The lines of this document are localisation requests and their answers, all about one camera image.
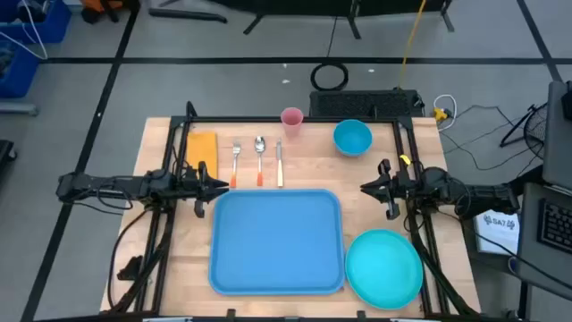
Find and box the pink plastic cup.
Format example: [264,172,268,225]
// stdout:
[280,106,305,139]

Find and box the coiled black cable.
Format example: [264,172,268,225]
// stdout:
[310,16,350,92]

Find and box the teal round plate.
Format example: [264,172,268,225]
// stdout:
[344,228,425,310]

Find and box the yellow cable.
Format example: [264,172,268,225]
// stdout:
[397,0,428,90]

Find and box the blue plastic bin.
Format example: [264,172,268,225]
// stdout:
[0,0,72,46]
[0,39,40,99]

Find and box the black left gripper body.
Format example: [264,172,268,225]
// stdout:
[177,160,212,220]

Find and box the black table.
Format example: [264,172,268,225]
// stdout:
[209,0,457,41]

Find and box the white cable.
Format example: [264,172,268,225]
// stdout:
[432,93,458,131]
[0,0,49,62]

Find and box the black keyboard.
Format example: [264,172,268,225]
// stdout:
[309,89,425,119]

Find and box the grey laptop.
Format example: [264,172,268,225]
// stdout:
[517,80,572,301]

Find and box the yellow cloth napkin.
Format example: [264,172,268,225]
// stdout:
[186,131,219,181]

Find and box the blue plastic bowl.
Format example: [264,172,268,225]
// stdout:
[332,118,374,157]

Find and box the grey metal bar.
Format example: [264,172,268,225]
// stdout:
[0,103,39,116]

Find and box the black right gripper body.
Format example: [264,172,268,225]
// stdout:
[378,158,424,222]

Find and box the knife with cream handle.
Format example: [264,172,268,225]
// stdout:
[275,139,285,189]

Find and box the blue plastic tray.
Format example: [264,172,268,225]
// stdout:
[208,188,347,297]

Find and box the spoon with orange handle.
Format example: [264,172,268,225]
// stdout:
[254,135,267,188]

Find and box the white labelled box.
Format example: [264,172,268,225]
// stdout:
[473,208,522,257]

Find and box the black vacuum hose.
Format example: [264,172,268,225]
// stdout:
[148,7,229,24]

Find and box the fork with orange handle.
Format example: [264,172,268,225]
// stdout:
[229,140,242,189]

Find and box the orange shop vacuum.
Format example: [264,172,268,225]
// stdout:
[80,0,135,24]

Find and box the black wire fan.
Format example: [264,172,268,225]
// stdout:
[500,102,549,160]

